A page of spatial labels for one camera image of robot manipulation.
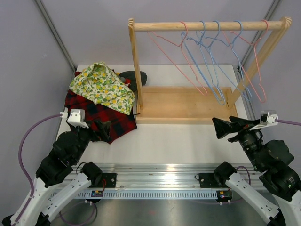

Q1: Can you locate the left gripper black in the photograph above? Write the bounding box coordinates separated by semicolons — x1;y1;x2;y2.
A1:
71;119;111;163

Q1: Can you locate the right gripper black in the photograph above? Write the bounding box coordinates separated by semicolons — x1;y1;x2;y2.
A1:
212;115;265;170

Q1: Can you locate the red plaid skirt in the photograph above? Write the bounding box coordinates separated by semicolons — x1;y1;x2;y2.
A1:
64;72;137;144

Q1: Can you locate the blue wire hanger plaid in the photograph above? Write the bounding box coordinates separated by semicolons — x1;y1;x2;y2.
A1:
181;20;225;105

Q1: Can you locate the lemon print skirt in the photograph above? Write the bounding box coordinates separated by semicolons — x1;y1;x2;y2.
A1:
69;62;135;115

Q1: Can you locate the dark grey dotted skirt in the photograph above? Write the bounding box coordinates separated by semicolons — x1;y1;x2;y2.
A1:
119;70;149;92

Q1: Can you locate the pink wire hanger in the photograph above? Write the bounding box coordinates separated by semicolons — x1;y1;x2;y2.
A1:
147;21;208;96
230;19;269;103

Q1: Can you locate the blue wire hanger grey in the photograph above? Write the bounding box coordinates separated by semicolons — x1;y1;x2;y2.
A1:
195;20;252;104

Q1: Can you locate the blue wire hanger floral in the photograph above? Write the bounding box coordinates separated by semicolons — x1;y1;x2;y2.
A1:
222;20;252;102

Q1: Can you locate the red floral white skirt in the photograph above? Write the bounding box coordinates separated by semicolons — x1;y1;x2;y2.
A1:
124;79;131;86

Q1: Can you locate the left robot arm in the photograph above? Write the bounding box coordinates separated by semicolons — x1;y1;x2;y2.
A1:
2;122;109;226

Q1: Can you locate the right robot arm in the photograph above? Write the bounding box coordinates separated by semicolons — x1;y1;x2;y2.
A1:
195;112;301;226

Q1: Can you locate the wooden clothes rack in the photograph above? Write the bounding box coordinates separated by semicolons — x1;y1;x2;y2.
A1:
128;17;292;124

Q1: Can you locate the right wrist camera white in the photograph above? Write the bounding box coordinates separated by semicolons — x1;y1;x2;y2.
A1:
250;110;278;130

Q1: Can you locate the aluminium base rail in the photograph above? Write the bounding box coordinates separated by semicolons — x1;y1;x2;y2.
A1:
52;164;228;200

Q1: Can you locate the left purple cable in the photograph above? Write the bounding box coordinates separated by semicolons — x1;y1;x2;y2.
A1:
14;113;98;224

